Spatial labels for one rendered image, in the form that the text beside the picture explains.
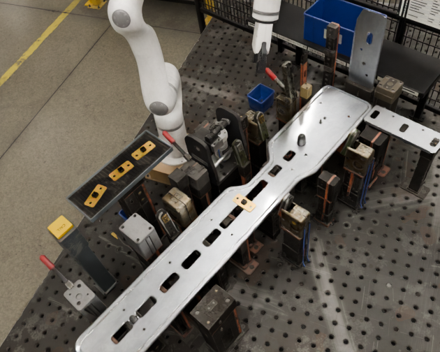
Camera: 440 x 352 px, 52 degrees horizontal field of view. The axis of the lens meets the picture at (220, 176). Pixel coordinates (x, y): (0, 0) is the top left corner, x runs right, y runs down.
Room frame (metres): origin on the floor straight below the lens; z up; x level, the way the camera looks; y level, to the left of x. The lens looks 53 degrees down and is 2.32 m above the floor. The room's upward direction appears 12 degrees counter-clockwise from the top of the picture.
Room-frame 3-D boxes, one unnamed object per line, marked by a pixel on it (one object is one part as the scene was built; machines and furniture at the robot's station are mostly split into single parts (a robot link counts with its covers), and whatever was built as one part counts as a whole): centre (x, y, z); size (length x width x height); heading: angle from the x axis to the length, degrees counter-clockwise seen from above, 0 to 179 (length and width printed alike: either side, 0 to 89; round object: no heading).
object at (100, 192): (0.89, 0.41, 1.17); 0.08 x 0.04 x 0.01; 146
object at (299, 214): (0.75, -0.22, 0.87); 0.12 x 0.09 x 0.35; 39
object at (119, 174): (0.97, 0.32, 1.17); 0.08 x 0.04 x 0.01; 125
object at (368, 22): (1.30, -0.64, 1.17); 0.12 x 0.01 x 0.34; 39
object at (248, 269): (0.80, 0.00, 0.84); 0.17 x 0.06 x 0.29; 39
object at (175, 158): (1.34, 0.17, 0.88); 0.19 x 0.19 x 0.18
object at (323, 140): (0.83, -0.05, 1.00); 1.38 x 0.22 x 0.02; 129
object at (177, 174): (0.96, 0.15, 0.90); 0.05 x 0.05 x 0.40; 39
